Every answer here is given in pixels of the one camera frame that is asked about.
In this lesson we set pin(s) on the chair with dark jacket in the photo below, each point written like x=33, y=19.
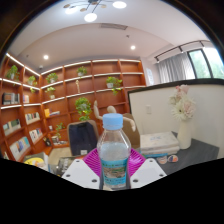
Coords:
x=81, y=138

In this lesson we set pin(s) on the wooden artist mannequin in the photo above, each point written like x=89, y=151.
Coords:
x=97, y=113

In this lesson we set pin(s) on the clear blue-capped water bottle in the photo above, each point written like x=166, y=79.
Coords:
x=113, y=150

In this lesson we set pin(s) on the thin blue book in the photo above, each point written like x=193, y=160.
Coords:
x=155, y=155

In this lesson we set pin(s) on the orange wooden shelf unit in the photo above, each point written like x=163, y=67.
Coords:
x=100, y=80

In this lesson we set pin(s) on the tan upholstered chair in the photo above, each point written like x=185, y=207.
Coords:
x=135, y=138

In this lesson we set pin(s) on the stacked white packs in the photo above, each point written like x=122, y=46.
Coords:
x=159, y=141

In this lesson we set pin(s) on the small colourful sticker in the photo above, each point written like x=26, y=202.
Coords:
x=173, y=158
x=162, y=159

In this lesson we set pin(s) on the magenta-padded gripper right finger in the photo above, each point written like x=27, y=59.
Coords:
x=148, y=172

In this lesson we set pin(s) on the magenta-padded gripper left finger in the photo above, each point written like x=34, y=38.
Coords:
x=80, y=173

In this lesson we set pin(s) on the black-framed window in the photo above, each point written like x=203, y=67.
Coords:
x=208, y=63

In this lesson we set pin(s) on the pink and white flower bouquet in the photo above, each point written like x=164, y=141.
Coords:
x=182, y=105

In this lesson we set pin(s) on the grey window curtain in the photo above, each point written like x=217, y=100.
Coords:
x=175, y=68

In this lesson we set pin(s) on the recessed ceiling light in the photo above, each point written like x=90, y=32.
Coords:
x=133, y=47
x=46, y=57

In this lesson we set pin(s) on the white ceramic vase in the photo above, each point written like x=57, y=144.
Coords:
x=184, y=135

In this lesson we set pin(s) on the ceiling air vent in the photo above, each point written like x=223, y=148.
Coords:
x=113, y=26

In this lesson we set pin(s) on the black ceiling track rail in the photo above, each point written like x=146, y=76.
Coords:
x=180, y=48

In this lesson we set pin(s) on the multi-bulb ceiling chandelier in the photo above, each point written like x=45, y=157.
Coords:
x=90, y=16

